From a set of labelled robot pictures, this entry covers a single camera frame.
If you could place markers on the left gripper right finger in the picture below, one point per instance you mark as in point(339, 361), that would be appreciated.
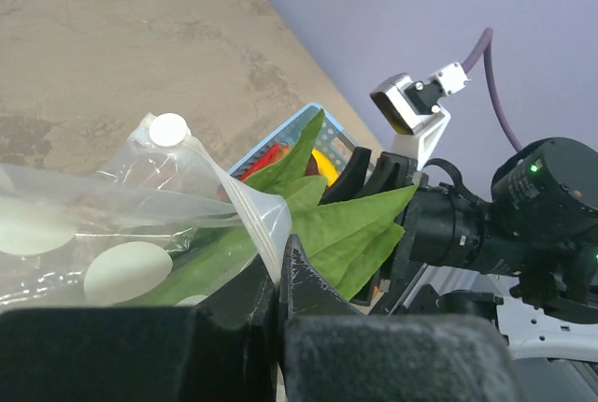
point(330, 351)

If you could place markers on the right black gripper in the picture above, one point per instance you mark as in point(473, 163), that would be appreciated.
point(444, 226)

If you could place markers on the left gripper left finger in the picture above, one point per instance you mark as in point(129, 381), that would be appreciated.
point(221, 349)

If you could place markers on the green leafy vegetable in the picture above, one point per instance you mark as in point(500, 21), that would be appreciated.
point(346, 242)

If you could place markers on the polka dot zip bag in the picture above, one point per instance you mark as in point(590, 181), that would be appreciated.
point(160, 223)

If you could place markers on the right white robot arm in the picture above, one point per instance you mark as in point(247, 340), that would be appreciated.
point(546, 196)

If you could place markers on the yellow banana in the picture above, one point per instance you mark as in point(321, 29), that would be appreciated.
point(325, 167)

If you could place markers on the red chili pepper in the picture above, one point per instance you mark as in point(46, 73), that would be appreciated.
point(270, 156)

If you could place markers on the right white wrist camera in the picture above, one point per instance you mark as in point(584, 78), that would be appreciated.
point(413, 110)

